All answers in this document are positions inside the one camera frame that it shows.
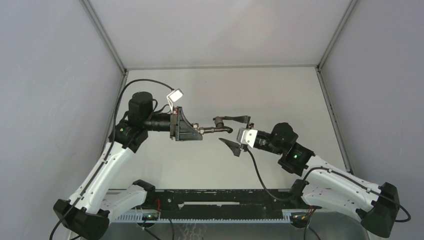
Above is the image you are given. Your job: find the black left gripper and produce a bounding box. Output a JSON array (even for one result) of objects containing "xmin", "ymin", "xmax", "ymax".
[{"xmin": 143, "ymin": 106, "xmax": 203, "ymax": 142}]

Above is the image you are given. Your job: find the metal elbow pipe fitting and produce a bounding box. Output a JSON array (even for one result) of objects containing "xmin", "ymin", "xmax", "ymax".
[{"xmin": 191, "ymin": 123, "xmax": 204, "ymax": 135}]

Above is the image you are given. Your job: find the metal water faucet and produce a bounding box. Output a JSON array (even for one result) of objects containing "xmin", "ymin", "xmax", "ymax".
[{"xmin": 199, "ymin": 116, "xmax": 233, "ymax": 134}]

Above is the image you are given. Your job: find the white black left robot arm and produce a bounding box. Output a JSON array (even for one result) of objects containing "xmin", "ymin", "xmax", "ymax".
[{"xmin": 53, "ymin": 89, "xmax": 203, "ymax": 240}]

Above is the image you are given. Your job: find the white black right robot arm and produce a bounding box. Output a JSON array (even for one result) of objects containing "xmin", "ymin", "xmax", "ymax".
[{"xmin": 214, "ymin": 115, "xmax": 401, "ymax": 238}]

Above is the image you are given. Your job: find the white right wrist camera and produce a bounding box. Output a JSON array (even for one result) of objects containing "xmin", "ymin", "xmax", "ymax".
[{"xmin": 236, "ymin": 127, "xmax": 258, "ymax": 148}]

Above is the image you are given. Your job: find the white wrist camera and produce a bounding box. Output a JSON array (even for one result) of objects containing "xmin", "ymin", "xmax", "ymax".
[
  {"xmin": 236, "ymin": 127, "xmax": 258, "ymax": 148},
  {"xmin": 166, "ymin": 88, "xmax": 184, "ymax": 112}
]

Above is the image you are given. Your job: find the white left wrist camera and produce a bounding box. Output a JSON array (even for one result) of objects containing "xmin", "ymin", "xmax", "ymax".
[{"xmin": 166, "ymin": 88, "xmax": 184, "ymax": 112}]

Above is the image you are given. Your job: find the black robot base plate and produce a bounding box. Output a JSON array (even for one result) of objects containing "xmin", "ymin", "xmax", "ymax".
[{"xmin": 135, "ymin": 189, "xmax": 310, "ymax": 219}]

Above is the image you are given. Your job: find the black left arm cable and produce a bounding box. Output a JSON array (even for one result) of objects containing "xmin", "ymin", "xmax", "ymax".
[{"xmin": 48, "ymin": 78, "xmax": 176, "ymax": 240}]

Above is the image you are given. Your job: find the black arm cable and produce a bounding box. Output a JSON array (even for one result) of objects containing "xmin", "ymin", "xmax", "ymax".
[
  {"xmin": 245, "ymin": 149, "xmax": 412, "ymax": 240},
  {"xmin": 48, "ymin": 78, "xmax": 176, "ymax": 240}
]

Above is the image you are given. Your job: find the white slotted cable duct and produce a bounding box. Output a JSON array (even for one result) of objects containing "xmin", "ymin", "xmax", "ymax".
[{"xmin": 112, "ymin": 211, "xmax": 293, "ymax": 224}]

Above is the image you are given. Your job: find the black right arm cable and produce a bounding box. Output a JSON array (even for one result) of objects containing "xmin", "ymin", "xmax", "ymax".
[{"xmin": 245, "ymin": 149, "xmax": 412, "ymax": 240}]

